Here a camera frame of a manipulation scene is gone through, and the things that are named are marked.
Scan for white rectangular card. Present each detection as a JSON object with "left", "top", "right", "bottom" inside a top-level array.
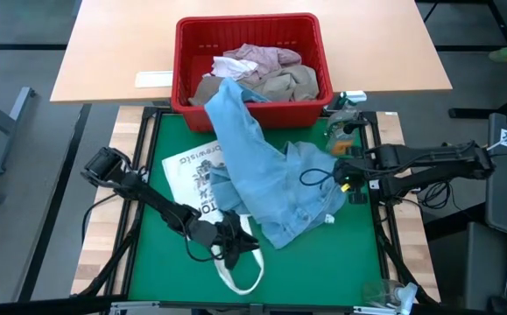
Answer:
[{"left": 134, "top": 70, "right": 174, "bottom": 89}]

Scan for black desk base frame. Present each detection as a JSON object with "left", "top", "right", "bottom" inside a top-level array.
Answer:
[{"left": 447, "top": 56, "right": 507, "bottom": 120}]

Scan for black metal rig frame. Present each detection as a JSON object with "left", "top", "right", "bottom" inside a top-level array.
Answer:
[{"left": 71, "top": 104, "right": 440, "bottom": 310}]

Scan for clear plastic spray bottle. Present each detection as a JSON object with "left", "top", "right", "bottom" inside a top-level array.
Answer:
[{"left": 362, "top": 279, "right": 419, "bottom": 314}]

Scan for spray bottle with orange label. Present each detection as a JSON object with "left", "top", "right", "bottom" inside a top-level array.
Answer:
[{"left": 325, "top": 90, "right": 368, "bottom": 157}]

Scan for light wooden desk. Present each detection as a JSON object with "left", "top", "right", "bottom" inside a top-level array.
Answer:
[{"left": 50, "top": 0, "right": 454, "bottom": 105}]

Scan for grey metal table leg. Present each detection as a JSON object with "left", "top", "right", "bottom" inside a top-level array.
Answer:
[{"left": 0, "top": 86, "right": 38, "bottom": 205}]

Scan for black computer mouse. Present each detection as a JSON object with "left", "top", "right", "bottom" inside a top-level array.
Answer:
[{"left": 487, "top": 296, "right": 507, "bottom": 315}]

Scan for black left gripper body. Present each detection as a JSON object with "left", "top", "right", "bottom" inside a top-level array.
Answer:
[{"left": 190, "top": 209, "right": 242, "bottom": 271}]

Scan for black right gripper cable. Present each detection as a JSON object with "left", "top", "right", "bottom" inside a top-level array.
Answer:
[{"left": 299, "top": 168, "right": 340, "bottom": 188}]

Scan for white printed tote bag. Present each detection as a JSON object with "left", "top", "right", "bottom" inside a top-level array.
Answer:
[{"left": 161, "top": 139, "right": 265, "bottom": 296}]

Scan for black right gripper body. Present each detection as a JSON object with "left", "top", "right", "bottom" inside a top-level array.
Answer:
[{"left": 334, "top": 150, "right": 375, "bottom": 193}]

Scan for red plastic laundry basket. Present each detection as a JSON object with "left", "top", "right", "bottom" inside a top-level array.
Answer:
[{"left": 170, "top": 12, "right": 334, "bottom": 134}]

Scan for light blue denim jeans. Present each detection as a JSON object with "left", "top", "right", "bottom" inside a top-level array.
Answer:
[{"left": 203, "top": 77, "right": 347, "bottom": 250}]

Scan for beige crumpled garment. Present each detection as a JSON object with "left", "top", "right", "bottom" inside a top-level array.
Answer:
[{"left": 187, "top": 64, "right": 320, "bottom": 107}]

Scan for pink crumpled garment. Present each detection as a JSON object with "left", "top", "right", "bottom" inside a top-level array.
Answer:
[{"left": 222, "top": 42, "right": 302, "bottom": 84}]

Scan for green table mat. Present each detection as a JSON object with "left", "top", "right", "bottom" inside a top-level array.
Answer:
[{"left": 128, "top": 112, "right": 385, "bottom": 307}]

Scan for grey box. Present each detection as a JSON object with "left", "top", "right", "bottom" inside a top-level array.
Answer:
[{"left": 462, "top": 221, "right": 507, "bottom": 312}]

